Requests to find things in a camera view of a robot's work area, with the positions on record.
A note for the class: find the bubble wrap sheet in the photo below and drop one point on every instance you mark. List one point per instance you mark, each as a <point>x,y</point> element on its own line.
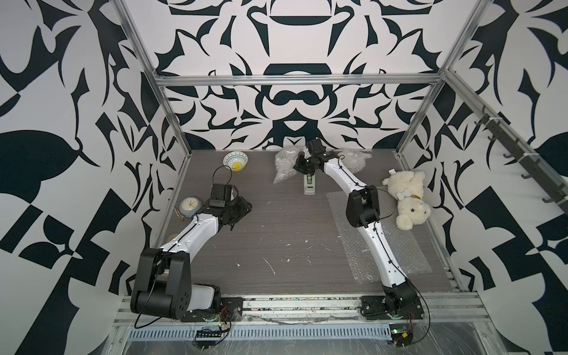
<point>402,243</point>
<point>354,160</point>
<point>285,161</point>

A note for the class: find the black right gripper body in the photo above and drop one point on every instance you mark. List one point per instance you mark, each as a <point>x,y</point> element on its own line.
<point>305,163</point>

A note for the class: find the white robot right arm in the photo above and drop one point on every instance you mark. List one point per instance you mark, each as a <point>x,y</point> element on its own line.
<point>363,213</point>

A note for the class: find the yellow patterned bowl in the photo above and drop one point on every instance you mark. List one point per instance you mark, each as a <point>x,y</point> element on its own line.
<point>236,161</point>

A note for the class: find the white teddy bear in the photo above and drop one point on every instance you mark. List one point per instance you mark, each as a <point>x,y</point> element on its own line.
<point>407,187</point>

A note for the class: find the black wall hook rail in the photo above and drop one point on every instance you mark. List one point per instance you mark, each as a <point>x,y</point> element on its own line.
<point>518,151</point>

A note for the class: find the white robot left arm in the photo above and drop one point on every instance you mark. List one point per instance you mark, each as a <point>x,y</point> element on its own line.
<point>163,282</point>

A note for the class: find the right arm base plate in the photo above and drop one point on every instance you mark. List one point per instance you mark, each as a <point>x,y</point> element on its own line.
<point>390,307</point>

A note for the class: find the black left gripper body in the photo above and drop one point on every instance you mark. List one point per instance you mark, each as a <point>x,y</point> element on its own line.
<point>237,210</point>

